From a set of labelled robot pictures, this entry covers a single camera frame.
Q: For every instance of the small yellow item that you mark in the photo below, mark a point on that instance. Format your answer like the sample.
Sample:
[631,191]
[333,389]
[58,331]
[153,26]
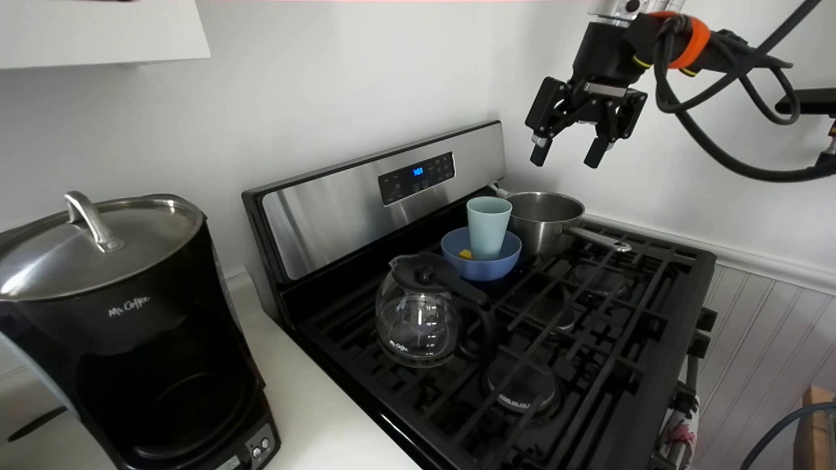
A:
[465,254]

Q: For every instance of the black coffee jar lid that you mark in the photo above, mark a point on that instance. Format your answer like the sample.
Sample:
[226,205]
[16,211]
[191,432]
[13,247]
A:
[418,265]

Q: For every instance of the white wall cabinet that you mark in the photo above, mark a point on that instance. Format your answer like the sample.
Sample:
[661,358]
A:
[94,29]

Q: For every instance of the glass coffee jar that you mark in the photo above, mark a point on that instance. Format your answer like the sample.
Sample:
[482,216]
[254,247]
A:
[418,327]

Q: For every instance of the black gas stove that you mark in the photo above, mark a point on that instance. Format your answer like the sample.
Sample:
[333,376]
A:
[349,211]

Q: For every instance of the blue bowl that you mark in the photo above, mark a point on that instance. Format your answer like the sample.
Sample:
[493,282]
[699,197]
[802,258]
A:
[499,258]

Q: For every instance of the steel pot lid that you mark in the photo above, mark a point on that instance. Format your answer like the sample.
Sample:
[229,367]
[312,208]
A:
[86,252]

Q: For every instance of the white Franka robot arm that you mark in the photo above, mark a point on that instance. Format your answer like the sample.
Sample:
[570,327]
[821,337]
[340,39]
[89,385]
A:
[814,103]

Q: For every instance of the steel saucepan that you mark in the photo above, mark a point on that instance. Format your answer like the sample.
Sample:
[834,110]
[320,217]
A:
[545,217]

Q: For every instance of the black coffee maker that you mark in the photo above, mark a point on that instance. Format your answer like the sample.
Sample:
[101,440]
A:
[132,393]

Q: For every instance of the red white dish towel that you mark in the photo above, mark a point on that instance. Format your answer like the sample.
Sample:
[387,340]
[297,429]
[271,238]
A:
[677,440]

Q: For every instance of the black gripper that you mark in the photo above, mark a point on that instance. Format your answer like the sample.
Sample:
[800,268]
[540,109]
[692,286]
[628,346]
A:
[610,55]

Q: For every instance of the teal plastic cup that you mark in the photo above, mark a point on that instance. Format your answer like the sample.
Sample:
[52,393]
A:
[487,225]

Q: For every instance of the wooden board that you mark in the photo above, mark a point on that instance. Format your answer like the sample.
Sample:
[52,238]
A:
[818,446]

